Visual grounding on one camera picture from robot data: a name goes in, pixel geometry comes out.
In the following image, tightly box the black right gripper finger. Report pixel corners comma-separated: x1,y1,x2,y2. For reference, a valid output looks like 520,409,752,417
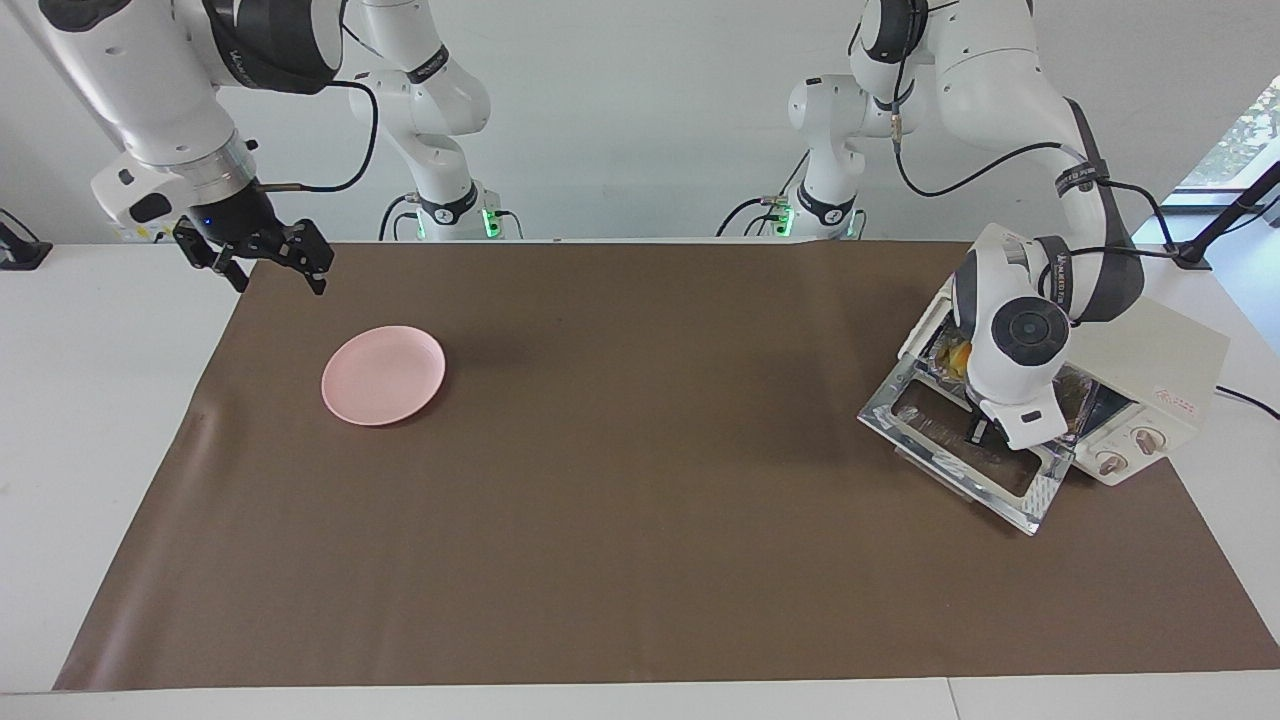
173,225,251,294
285,218,336,296

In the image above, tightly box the silver glass oven door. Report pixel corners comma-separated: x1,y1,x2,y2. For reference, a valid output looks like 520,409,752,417
857,355,1076,536

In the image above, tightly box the white toaster oven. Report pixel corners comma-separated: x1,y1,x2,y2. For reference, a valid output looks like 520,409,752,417
897,270,1231,488

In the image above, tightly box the pink round plate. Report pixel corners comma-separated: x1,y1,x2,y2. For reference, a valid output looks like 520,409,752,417
321,325,447,427

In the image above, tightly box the black desk clamp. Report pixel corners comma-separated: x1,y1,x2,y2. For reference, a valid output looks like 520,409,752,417
0,208,53,271

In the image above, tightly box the black stand with pole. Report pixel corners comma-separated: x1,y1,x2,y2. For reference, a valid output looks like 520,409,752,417
1165,158,1280,271

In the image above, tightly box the brown paper table mat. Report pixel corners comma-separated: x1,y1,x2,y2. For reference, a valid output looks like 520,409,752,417
53,240,1280,691

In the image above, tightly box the window with greenery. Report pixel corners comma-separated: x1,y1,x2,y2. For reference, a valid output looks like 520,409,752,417
1175,75,1280,206

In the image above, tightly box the black right base cable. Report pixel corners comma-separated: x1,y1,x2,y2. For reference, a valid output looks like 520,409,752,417
378,193,421,241

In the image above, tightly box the black base cable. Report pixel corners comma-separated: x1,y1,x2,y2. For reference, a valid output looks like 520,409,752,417
378,193,421,241
715,150,811,239

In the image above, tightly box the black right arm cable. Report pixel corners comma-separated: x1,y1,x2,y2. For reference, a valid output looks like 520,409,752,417
245,78,381,193

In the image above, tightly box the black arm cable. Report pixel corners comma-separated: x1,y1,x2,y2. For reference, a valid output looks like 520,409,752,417
245,78,381,193
890,60,1201,266

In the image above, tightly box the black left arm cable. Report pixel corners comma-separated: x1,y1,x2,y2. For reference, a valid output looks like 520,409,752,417
890,60,1201,266

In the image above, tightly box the black oven power cord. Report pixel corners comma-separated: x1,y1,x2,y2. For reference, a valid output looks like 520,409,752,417
1215,385,1280,421

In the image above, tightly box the black left base cable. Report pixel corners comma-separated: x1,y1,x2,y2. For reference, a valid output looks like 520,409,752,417
715,150,811,239

